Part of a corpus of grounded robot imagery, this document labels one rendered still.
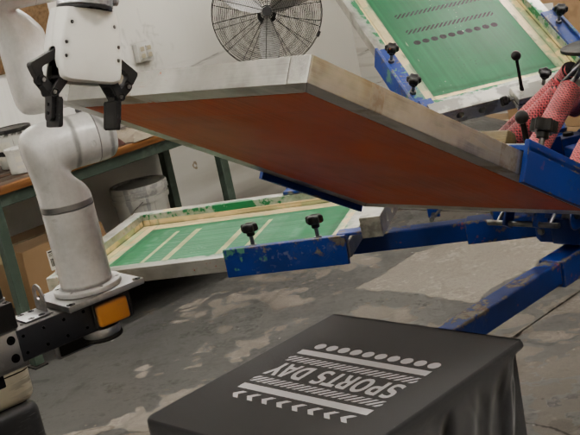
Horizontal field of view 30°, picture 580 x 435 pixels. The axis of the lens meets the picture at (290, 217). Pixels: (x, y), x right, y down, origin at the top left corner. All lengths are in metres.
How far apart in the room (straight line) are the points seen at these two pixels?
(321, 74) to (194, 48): 5.19
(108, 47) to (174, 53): 4.97
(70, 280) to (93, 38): 0.62
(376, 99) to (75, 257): 0.73
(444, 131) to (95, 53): 0.50
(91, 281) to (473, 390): 0.70
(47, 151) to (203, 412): 0.52
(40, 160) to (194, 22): 4.70
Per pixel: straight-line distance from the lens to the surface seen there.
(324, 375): 1.87
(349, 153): 1.76
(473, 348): 1.88
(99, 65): 1.49
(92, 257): 1.97
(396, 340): 1.97
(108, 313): 1.99
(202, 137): 1.86
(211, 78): 1.51
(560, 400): 3.87
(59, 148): 1.93
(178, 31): 6.50
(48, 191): 1.95
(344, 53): 7.47
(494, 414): 1.87
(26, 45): 1.94
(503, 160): 1.69
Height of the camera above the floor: 1.66
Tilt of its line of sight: 14 degrees down
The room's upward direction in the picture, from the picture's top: 12 degrees counter-clockwise
